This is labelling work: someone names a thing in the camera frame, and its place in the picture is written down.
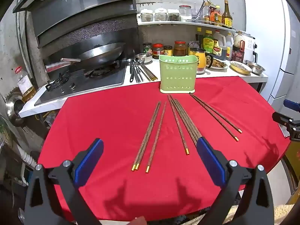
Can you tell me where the yellow steel mug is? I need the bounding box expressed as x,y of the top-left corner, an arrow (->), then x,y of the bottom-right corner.
189,47 -> 214,75

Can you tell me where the oil bottle red label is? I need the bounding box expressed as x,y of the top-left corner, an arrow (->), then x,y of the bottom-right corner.
232,31 -> 245,63

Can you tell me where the dark bottle yellow cap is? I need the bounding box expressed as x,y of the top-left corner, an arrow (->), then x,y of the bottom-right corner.
196,27 -> 203,49

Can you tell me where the green plastic utensil holder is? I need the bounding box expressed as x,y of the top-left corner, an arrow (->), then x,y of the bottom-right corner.
159,55 -> 199,94

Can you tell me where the tall dark soy bottle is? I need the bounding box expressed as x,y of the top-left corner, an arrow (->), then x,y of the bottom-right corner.
221,0 -> 234,28

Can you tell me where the small clear sauce bottle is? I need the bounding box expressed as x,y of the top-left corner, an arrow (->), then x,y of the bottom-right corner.
202,1 -> 211,23

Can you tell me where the cream fleece garment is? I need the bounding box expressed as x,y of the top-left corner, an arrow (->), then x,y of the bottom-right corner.
225,203 -> 296,225

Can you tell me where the red lid sauce jar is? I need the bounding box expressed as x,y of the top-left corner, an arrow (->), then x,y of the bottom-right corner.
152,43 -> 165,60

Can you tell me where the large steel bowl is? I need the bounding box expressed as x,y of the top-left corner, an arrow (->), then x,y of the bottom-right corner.
245,59 -> 266,75

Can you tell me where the black glass gas stove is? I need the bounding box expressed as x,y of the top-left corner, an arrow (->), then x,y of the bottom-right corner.
34,60 -> 127,107

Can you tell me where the red tablecloth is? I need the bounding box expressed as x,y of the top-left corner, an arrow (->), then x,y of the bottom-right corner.
37,76 -> 292,222

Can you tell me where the orange lid sauce jar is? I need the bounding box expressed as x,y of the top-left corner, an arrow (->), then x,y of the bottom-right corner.
174,40 -> 187,57

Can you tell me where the person's left hand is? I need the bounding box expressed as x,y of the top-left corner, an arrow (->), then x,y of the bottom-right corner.
129,217 -> 147,225

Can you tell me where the black handled ladle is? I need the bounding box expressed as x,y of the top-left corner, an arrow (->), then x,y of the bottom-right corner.
127,58 -> 136,83

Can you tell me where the small steel bowl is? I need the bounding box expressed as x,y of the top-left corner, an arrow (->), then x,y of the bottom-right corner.
134,53 -> 153,64

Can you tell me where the large dark vinegar jug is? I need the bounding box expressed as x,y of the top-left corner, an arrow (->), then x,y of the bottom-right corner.
212,30 -> 229,61

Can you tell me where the red lid glass jar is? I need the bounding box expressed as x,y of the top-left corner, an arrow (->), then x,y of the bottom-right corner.
179,5 -> 193,21

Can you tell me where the white refrigerator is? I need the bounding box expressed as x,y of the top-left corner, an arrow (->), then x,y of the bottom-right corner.
242,0 -> 300,106

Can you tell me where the green lid jar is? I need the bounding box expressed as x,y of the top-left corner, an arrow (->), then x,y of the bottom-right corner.
142,42 -> 153,56

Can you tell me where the white kitchen appliance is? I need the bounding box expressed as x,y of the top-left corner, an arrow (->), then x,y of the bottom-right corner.
238,30 -> 259,64

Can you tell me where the orange sauce bottle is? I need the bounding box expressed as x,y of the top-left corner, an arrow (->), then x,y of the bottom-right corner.
210,5 -> 223,26

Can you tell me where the white lid spice jar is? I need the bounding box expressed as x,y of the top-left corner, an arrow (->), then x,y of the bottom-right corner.
154,7 -> 167,22
141,9 -> 154,22
167,9 -> 180,22

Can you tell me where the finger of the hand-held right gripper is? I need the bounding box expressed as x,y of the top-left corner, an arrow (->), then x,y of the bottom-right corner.
283,99 -> 300,113
272,112 -> 300,132

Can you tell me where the clear glass utensil jar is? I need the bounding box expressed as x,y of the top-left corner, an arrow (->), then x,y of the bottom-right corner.
192,2 -> 205,20

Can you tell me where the clear cooking oil bottle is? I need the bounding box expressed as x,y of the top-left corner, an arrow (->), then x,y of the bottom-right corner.
14,67 -> 37,102

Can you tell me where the grey flat object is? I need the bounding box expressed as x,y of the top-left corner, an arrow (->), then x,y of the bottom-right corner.
280,124 -> 291,139

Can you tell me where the bundle of steel chopsticks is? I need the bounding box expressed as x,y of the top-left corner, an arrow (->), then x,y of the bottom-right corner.
139,64 -> 158,82

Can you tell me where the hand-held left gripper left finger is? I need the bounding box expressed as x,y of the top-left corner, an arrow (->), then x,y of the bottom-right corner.
25,138 -> 105,225

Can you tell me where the white wall shelf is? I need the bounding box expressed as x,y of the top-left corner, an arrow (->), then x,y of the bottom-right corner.
137,19 -> 237,33

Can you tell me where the white drain pipe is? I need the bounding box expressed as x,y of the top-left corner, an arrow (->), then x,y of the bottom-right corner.
13,142 -> 38,188

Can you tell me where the black range hood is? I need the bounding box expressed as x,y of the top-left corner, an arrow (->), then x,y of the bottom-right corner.
13,0 -> 137,50

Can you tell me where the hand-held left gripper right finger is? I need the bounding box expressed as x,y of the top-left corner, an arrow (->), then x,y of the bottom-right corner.
196,136 -> 275,225

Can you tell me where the plate of food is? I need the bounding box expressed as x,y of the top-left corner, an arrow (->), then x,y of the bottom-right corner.
207,58 -> 228,71

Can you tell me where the steel wok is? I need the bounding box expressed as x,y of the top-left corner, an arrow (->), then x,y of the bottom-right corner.
44,42 -> 126,75

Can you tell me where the steel pot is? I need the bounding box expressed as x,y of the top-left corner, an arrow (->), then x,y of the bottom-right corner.
6,92 -> 27,127

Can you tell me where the steel spoon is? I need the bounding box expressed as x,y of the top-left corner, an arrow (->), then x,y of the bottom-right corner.
132,60 -> 142,83

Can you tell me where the green bottle yellow cap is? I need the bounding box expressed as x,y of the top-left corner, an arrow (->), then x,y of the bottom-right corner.
202,30 -> 214,55

